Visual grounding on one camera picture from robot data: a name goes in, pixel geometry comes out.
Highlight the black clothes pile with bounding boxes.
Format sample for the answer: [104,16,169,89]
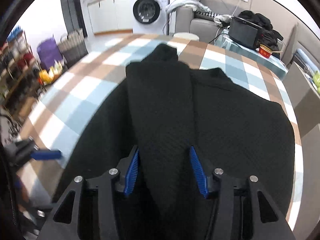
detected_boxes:
[238,10,283,51]

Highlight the white washing machine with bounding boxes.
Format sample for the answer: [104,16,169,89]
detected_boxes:
[131,0,170,35]

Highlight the black monitor screen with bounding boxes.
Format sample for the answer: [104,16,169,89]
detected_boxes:
[228,16,263,49]

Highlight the white kitchen cabinet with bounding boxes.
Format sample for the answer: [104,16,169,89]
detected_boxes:
[88,0,133,35]

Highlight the plaid checkered blanket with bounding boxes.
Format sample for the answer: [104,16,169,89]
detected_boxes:
[19,34,303,228]

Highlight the green toy on bed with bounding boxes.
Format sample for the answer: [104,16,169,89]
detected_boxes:
[312,71,320,94]

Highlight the red instant noodle cup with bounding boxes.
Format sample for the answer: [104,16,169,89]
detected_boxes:
[258,44,273,59]

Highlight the woven laundry basket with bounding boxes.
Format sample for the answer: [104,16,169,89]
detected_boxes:
[57,29,88,69]

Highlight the black knit sweater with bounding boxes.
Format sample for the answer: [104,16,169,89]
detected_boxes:
[41,44,295,239]

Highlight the purple bag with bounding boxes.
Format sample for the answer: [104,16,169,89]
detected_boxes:
[36,37,63,70]

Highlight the light grey garment on sofa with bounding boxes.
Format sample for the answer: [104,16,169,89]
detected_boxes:
[165,0,212,14]

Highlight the grey sofa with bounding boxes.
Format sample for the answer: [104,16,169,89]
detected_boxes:
[175,7,229,43]

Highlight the grey bed with headboard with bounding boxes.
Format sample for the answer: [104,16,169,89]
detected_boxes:
[281,23,319,106]

